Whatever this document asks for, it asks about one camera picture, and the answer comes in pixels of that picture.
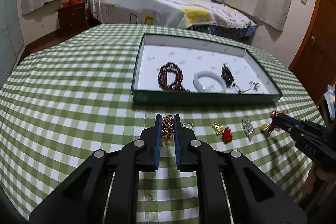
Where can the green jewelry tray box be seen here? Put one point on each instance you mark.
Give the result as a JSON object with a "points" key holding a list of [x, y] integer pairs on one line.
{"points": [[181, 71]]}

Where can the pearl rhinestone brooch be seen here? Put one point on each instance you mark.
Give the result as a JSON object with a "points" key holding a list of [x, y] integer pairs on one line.
{"points": [[267, 129]]}

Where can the silver oval brooch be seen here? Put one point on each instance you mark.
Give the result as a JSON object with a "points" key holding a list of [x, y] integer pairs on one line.
{"points": [[248, 128]]}

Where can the red boxes on nightstand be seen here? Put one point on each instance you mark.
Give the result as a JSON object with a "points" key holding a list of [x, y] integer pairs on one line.
{"points": [[68, 3]]}

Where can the dark wooden nightstand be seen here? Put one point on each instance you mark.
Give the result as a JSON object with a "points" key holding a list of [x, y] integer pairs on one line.
{"points": [[72, 18]]}

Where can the bed with patterned sheet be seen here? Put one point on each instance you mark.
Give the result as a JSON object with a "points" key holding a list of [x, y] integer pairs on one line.
{"points": [[197, 15]]}

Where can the glass wardrobe door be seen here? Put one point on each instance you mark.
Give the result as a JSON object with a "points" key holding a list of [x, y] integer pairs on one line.
{"points": [[11, 41]]}

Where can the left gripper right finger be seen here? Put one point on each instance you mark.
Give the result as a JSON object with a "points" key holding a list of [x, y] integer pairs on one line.
{"points": [[176, 126]]}

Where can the white jade bangle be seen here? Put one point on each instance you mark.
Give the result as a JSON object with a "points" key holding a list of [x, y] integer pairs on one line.
{"points": [[209, 82]]}

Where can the gold charm red tassel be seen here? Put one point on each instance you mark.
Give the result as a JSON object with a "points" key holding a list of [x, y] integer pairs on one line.
{"points": [[224, 132]]}

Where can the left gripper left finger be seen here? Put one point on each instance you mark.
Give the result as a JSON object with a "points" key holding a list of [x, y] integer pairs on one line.
{"points": [[158, 140]]}

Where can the wooden door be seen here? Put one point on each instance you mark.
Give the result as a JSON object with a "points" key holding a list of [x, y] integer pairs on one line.
{"points": [[314, 62]]}

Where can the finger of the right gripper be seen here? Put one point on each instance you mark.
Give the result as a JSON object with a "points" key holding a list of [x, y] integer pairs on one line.
{"points": [[292, 123], [287, 129]]}

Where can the red bead flower ornament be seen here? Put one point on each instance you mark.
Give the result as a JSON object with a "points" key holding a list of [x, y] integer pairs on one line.
{"points": [[275, 115]]}

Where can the silver flower brooch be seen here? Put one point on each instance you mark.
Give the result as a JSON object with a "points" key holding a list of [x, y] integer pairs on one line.
{"points": [[188, 125]]}

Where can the person's hand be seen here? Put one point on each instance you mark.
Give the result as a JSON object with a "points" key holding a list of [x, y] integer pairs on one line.
{"points": [[317, 173]]}

